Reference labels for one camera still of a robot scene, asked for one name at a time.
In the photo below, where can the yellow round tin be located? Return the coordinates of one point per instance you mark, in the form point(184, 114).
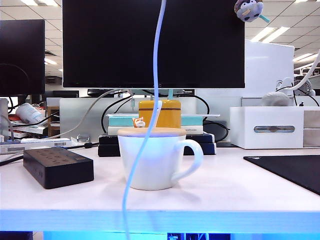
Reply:
point(170, 117)

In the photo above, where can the wooden mug lid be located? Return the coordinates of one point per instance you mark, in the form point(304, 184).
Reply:
point(170, 131)

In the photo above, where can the small orange cat figurine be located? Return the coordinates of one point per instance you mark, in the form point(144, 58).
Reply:
point(139, 122)

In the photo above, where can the white spine book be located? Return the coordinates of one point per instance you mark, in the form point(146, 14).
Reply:
point(195, 130)

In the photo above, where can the teal cover book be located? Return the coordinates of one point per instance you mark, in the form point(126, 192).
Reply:
point(120, 121)

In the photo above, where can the white ceramic mug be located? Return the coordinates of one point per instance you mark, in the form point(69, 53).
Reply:
point(162, 162)

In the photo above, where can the black flat desk mat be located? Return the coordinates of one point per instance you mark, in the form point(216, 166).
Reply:
point(223, 145)

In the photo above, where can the small clear plastic holder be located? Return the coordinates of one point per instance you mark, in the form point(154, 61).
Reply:
point(83, 138)

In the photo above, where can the frosted desk partition panel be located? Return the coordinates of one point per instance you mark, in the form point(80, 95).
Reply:
point(75, 112)

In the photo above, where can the black AOC monitor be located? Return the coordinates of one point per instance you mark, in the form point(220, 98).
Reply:
point(112, 45)

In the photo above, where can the white desk organizer box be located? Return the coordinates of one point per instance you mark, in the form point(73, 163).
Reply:
point(250, 140)

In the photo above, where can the brown wooden shelf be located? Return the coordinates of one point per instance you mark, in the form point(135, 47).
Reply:
point(53, 125)

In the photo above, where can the black power strip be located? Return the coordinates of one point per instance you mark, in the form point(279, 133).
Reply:
point(62, 172)

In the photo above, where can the gray round desk object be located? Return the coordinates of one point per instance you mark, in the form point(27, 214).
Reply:
point(275, 100)

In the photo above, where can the white board panel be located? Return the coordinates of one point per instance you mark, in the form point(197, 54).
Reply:
point(270, 70)

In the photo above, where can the stack of papers and books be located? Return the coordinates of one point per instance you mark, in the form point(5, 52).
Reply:
point(32, 129)

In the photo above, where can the white cylindrical bottle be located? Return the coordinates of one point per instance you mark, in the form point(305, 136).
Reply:
point(30, 113)

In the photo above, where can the small white desk gadget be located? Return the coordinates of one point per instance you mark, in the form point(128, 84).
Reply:
point(286, 83)

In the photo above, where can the gray penguin plush toy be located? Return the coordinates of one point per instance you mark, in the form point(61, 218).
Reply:
point(247, 11)

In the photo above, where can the black Corsair mouse pad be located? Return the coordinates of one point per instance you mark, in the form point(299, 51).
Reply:
point(295, 170)

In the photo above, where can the long white barcode box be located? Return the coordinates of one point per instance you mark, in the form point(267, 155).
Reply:
point(15, 149)

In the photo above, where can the blue USB hub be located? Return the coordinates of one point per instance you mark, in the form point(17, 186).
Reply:
point(12, 141)

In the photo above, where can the small desk fan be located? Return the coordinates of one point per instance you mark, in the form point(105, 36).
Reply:
point(308, 91)

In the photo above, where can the white upright device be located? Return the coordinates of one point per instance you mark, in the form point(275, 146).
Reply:
point(3, 115)

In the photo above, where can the white curved tube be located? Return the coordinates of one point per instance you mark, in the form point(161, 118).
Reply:
point(310, 72)

